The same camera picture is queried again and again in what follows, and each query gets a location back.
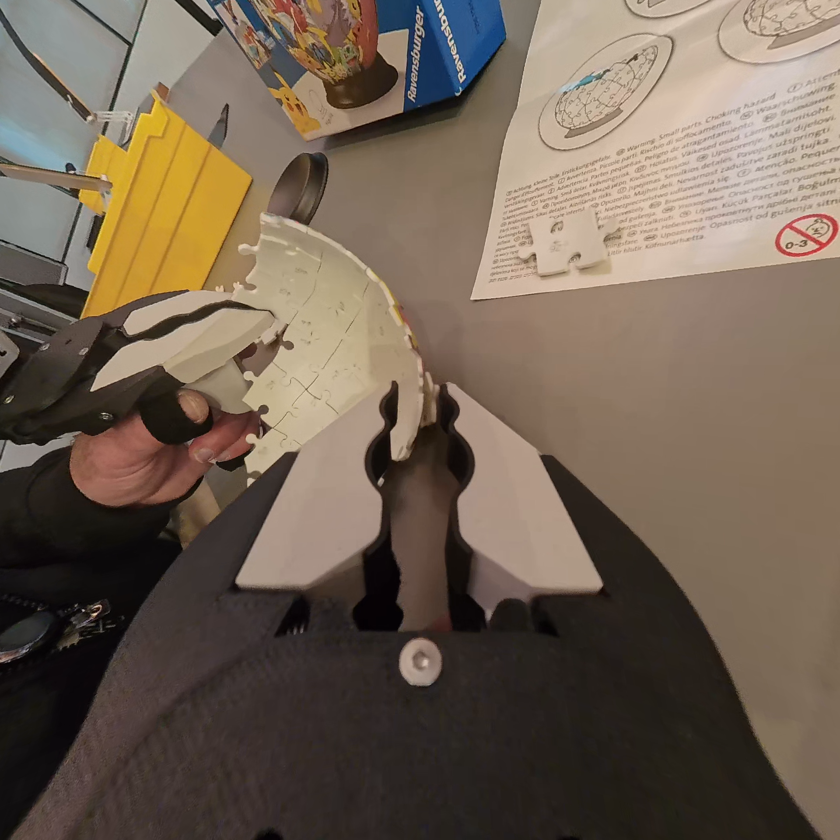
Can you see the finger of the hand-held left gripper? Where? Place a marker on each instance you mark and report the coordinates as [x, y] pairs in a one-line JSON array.
[[210, 341], [170, 308]]

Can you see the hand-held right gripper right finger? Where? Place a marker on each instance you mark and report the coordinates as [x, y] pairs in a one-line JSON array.
[[531, 525]]

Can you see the white instruction leaflet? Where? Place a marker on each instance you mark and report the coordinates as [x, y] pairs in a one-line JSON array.
[[689, 164]]

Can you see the person's left forearm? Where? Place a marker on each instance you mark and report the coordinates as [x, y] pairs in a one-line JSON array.
[[65, 518]]

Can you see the blue puzzle box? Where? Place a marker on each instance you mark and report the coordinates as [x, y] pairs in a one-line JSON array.
[[367, 59]]

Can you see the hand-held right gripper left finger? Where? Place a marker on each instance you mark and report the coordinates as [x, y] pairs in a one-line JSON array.
[[308, 525]]

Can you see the yellow plastic crate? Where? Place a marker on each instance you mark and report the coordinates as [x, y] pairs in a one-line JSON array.
[[164, 210]]

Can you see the partly built puzzle ball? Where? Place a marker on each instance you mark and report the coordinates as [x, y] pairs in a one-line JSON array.
[[341, 328]]

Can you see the white puzzle piece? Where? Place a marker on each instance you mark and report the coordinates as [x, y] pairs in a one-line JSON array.
[[564, 249]]

